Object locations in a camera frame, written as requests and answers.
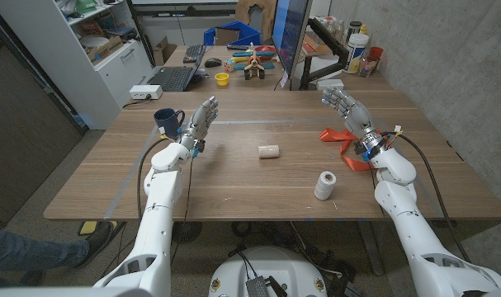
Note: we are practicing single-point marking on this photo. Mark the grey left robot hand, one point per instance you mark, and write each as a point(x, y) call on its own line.
point(200, 123)

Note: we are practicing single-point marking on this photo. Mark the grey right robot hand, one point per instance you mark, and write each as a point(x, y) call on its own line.
point(357, 115)

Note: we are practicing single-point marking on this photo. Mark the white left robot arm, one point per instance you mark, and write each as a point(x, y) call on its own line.
point(159, 198)

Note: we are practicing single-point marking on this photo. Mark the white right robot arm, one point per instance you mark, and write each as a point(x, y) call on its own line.
point(398, 198)

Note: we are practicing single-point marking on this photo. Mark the dark blue mug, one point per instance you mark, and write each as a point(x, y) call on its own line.
point(166, 119)

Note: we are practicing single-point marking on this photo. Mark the small white box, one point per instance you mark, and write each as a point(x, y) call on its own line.
point(330, 83)

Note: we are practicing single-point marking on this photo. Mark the small yellow cup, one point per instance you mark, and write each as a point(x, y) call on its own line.
point(222, 79)

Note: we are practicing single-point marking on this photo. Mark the clear glass jar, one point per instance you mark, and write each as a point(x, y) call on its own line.
point(367, 67)

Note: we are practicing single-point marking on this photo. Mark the black laptop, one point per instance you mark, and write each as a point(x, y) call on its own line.
point(173, 78)

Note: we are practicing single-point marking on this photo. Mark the white canister blue label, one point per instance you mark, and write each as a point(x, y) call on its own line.
point(355, 53)

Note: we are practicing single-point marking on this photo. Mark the black computer mouse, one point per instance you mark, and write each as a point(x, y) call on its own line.
point(213, 62)

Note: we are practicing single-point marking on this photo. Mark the white power strip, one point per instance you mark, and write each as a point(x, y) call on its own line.
point(145, 91)

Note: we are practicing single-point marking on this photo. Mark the colourful toy cube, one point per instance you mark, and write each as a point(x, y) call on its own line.
point(230, 65)

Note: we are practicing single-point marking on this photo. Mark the red cup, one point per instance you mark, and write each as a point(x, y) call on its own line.
point(376, 53)

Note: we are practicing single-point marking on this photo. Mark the black keyboard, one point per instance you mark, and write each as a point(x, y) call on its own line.
point(193, 53)

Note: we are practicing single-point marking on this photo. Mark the beige bandage roll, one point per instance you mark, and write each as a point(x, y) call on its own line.
point(268, 152)

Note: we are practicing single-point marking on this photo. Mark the wooden toy airplane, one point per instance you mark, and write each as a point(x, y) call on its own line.
point(254, 64)

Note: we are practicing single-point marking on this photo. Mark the cardboard box with open flaps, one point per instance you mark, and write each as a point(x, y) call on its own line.
point(163, 51)

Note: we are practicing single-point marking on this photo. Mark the black-lid jar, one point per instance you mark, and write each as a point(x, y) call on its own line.
point(354, 29)

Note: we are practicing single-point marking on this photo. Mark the yellow bottle cap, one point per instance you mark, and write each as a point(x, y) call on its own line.
point(363, 29)

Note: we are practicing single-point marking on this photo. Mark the red bowl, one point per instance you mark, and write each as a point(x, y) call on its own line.
point(267, 50)

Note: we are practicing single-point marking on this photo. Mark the white shelf cabinet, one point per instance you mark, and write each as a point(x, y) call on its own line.
point(110, 82)

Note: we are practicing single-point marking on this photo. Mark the blue plastic bin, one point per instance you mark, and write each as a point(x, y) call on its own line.
point(244, 31)

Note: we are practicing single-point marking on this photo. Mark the round black fan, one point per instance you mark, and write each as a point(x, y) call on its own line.
point(188, 233)

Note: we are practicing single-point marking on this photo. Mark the computer monitor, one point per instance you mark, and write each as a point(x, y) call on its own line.
point(289, 29)

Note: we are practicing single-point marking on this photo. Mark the printed cardboard box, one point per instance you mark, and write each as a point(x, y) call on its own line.
point(107, 48)

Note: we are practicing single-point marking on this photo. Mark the brown cardboard cutout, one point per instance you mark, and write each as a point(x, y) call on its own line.
point(270, 12)

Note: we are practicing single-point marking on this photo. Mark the white bowl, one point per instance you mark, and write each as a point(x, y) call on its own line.
point(93, 41)

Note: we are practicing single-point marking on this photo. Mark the yellow floor pad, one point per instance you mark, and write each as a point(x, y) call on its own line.
point(87, 227)

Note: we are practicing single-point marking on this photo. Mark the black shoe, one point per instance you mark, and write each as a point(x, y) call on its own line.
point(97, 239)

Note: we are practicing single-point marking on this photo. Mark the white robot torso base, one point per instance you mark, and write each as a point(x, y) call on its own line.
point(275, 264)

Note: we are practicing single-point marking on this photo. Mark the person leg in jeans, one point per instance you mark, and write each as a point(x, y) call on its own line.
point(27, 251)

